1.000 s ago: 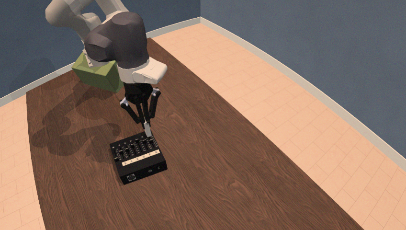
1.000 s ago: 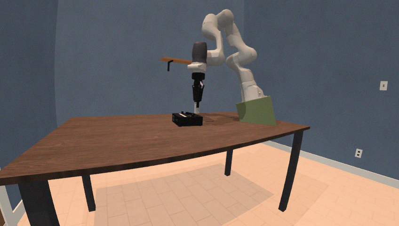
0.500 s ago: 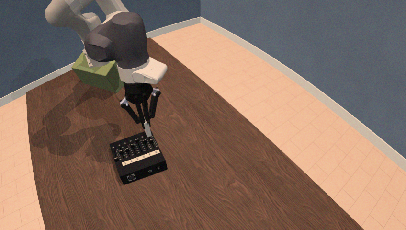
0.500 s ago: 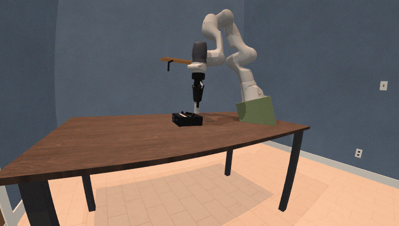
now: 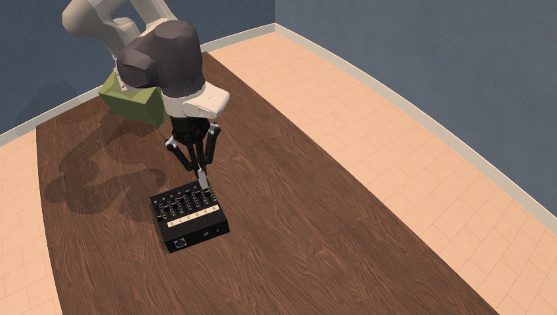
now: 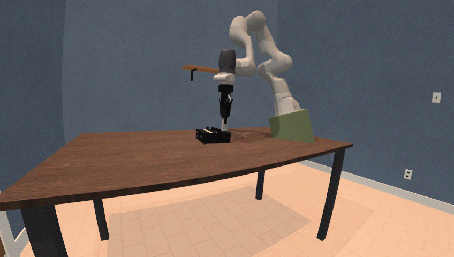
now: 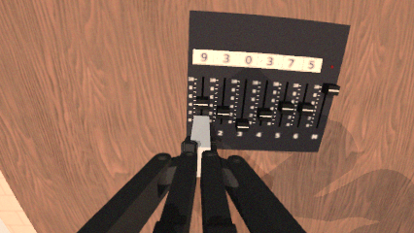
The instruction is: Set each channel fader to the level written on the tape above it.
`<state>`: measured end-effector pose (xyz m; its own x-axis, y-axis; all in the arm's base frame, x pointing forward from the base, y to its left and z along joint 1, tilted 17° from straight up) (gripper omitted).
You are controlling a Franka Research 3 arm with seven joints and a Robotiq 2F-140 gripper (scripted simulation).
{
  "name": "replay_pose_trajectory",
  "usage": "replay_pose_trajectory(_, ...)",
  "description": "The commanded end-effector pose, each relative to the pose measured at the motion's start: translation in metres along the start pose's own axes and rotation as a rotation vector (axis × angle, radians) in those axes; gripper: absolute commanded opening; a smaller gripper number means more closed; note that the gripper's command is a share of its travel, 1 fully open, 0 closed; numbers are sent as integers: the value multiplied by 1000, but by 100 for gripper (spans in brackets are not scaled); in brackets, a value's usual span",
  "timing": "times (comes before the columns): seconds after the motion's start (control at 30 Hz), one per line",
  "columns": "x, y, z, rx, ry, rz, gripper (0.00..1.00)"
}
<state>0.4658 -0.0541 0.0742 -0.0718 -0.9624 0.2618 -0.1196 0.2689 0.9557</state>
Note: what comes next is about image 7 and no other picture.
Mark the black lighting desk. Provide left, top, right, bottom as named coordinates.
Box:
left=187, top=11, right=351, bottom=152

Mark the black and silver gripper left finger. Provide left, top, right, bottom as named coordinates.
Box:
left=77, top=116, right=202, bottom=233

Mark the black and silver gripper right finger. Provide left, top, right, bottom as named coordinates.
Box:
left=199, top=116, right=306, bottom=233

